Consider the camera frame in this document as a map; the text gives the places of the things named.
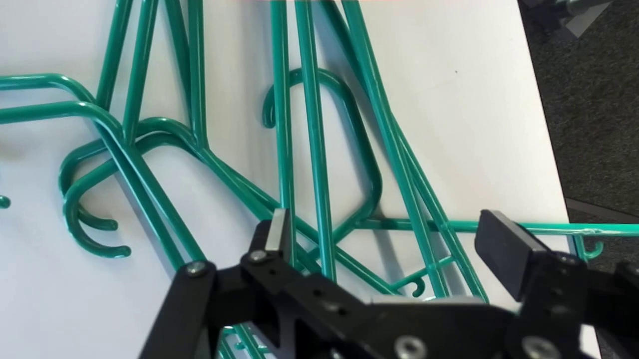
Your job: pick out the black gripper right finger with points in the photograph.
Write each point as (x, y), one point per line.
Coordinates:
(566, 299)

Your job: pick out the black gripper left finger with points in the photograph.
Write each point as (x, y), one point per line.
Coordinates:
(267, 299)

